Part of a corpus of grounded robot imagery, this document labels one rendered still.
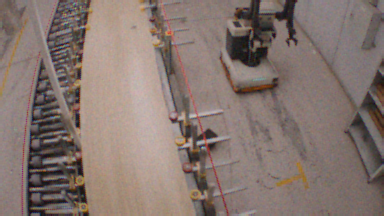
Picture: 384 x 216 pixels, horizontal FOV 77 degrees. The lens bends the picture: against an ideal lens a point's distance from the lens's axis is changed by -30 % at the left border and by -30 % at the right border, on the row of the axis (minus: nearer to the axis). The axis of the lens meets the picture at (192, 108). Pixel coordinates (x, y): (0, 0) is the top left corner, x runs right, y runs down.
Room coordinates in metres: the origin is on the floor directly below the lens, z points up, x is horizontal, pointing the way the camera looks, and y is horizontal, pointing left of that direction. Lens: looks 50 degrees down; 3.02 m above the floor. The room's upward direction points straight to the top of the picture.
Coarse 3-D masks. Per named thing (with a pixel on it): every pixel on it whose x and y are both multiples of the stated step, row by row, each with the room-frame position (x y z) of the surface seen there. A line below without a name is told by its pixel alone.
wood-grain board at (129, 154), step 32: (96, 0) 3.89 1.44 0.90; (128, 0) 3.74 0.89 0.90; (96, 32) 2.98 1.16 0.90; (128, 32) 2.91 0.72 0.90; (96, 64) 2.38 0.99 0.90; (128, 64) 2.35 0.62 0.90; (96, 96) 1.93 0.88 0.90; (128, 96) 1.92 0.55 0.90; (160, 96) 1.92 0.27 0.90; (96, 128) 1.56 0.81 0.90; (128, 128) 1.57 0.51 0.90; (160, 128) 1.58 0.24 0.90; (96, 160) 1.24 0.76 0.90; (128, 160) 1.27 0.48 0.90; (160, 160) 1.28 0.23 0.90; (96, 192) 0.94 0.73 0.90; (128, 192) 0.97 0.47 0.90; (160, 192) 1.00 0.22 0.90
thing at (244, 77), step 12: (228, 60) 3.10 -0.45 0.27; (240, 60) 3.10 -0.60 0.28; (264, 60) 3.14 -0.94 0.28; (228, 72) 3.00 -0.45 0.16; (240, 72) 2.88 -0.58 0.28; (252, 72) 2.89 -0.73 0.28; (264, 72) 2.90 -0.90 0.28; (276, 72) 2.92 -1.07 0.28; (240, 84) 2.75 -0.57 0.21; (252, 84) 2.79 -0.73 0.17; (264, 84) 2.83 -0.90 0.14; (276, 84) 2.87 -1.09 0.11
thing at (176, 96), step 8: (152, 8) 3.77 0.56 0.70; (152, 16) 3.60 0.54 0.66; (160, 40) 2.97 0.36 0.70; (168, 72) 2.42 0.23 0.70; (168, 80) 2.34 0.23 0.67; (176, 80) 2.31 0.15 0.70; (176, 88) 2.20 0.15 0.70; (176, 96) 2.10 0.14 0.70; (176, 104) 2.00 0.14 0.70; (184, 128) 1.73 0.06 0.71; (184, 136) 1.65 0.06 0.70; (192, 160) 1.41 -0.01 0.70; (200, 184) 1.18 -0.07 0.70; (200, 192) 1.10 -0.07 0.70; (208, 208) 0.94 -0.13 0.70
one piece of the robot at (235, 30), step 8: (240, 8) 3.31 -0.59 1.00; (248, 8) 3.33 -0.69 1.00; (232, 24) 3.18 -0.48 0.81; (240, 24) 3.20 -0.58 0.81; (232, 32) 3.09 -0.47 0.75; (240, 32) 3.09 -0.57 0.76; (248, 32) 3.11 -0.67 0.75; (232, 40) 3.08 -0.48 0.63; (240, 40) 3.09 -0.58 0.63; (248, 40) 3.11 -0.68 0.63; (232, 48) 3.08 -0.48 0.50; (240, 48) 3.09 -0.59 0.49; (248, 48) 3.10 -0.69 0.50; (232, 56) 3.07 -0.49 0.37; (240, 56) 3.10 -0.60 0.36; (248, 56) 3.08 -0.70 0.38; (256, 56) 3.15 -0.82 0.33; (264, 56) 3.17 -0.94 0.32
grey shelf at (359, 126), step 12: (372, 84) 2.17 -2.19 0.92; (372, 96) 2.01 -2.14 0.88; (360, 108) 2.13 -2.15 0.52; (372, 108) 2.13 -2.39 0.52; (360, 120) 2.21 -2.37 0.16; (372, 120) 1.93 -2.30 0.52; (360, 132) 2.02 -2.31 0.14; (372, 132) 1.74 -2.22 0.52; (360, 144) 1.82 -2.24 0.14; (372, 144) 1.80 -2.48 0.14; (372, 156) 1.61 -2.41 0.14; (372, 168) 1.43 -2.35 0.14
